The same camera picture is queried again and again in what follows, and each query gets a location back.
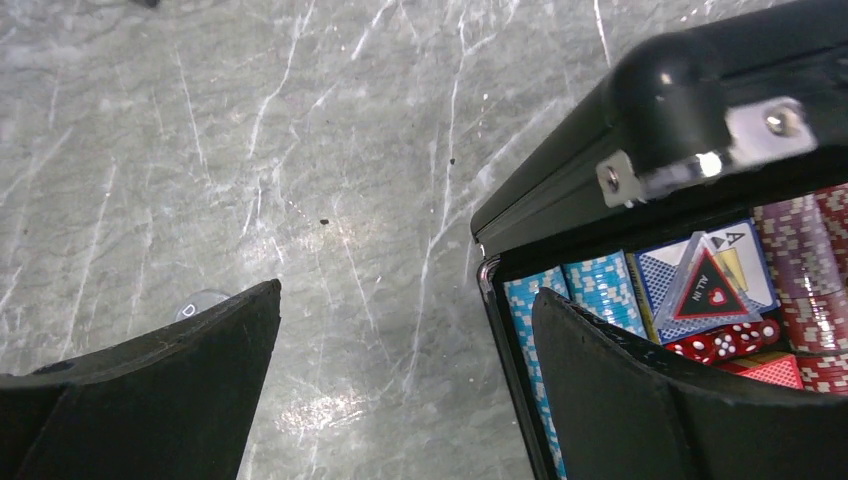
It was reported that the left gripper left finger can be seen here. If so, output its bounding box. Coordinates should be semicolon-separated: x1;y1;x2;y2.
1;279;281;479

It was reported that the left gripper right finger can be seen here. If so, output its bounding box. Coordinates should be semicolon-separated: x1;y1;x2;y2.
532;288;847;479

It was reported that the red die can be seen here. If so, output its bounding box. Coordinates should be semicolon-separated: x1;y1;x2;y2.
664;332;738;365
719;319;781;358

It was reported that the clear dealer button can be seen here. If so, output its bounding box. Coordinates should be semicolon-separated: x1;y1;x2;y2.
174;289;231;322

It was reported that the blue playing card deck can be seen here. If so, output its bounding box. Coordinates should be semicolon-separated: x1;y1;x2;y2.
626;218;778;344

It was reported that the black poker chip case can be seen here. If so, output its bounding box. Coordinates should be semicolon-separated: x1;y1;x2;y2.
471;1;847;479

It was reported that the blue chip row far left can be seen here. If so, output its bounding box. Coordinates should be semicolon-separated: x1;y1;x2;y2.
503;266;570;479

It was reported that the red yellow chip row right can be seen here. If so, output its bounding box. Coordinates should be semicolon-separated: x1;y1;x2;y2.
814;183;847;284

